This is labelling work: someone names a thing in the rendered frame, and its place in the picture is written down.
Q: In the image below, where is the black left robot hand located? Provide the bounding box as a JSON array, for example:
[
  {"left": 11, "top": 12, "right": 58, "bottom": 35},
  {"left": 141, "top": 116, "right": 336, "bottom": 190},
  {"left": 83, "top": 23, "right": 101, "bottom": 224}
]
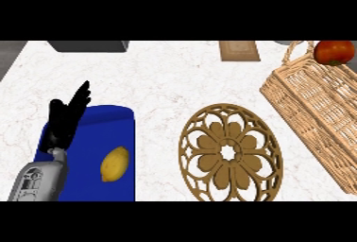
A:
[{"left": 39, "top": 80, "right": 91, "bottom": 155}]

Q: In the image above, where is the blue placemat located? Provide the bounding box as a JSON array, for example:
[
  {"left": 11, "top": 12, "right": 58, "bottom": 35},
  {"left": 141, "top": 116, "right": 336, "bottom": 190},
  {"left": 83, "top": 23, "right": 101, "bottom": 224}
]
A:
[{"left": 33, "top": 105, "right": 137, "bottom": 202}]

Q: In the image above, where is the round brown openwork placemat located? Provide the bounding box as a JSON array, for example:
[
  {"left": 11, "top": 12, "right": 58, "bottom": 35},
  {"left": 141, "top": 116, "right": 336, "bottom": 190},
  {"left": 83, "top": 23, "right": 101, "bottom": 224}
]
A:
[{"left": 176, "top": 102, "right": 284, "bottom": 202}]

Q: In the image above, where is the wicker basket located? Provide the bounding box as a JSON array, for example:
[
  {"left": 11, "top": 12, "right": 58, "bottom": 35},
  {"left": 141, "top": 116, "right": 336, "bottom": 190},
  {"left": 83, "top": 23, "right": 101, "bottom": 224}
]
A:
[{"left": 257, "top": 41, "right": 357, "bottom": 196}]

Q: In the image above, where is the red tomato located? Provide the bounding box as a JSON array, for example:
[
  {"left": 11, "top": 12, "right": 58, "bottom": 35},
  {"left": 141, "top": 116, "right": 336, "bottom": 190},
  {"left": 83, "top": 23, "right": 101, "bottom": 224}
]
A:
[{"left": 312, "top": 41, "right": 355, "bottom": 66}]

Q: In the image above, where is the yellow lemon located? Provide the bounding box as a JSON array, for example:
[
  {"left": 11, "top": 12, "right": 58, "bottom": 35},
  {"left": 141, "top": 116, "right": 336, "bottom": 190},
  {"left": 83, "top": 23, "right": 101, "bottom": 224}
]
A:
[{"left": 98, "top": 146, "right": 131, "bottom": 182}]

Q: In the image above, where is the dark grey box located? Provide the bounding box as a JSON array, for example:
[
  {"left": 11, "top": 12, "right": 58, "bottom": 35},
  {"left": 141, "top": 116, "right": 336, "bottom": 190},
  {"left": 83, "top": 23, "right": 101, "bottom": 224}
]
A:
[{"left": 47, "top": 41, "right": 128, "bottom": 54}]

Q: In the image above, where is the tan wooden board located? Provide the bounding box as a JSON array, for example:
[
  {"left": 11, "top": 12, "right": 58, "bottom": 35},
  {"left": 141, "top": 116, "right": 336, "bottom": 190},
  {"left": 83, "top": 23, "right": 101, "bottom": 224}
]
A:
[{"left": 218, "top": 41, "right": 260, "bottom": 62}]

